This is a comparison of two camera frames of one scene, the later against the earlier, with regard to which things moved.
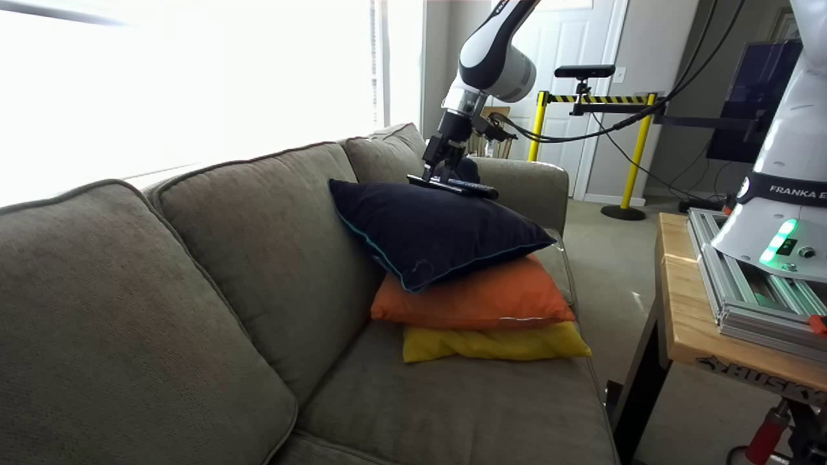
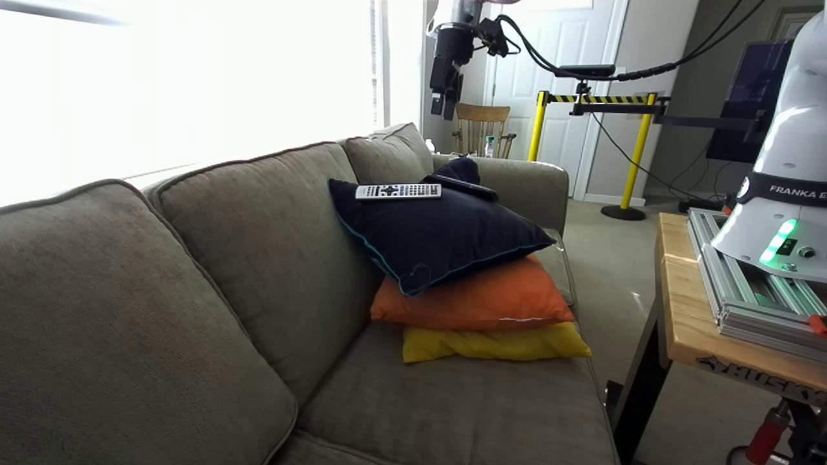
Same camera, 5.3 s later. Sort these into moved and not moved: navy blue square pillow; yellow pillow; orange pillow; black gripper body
Moved: black gripper body
Not moved: orange pillow; yellow pillow; navy blue square pillow
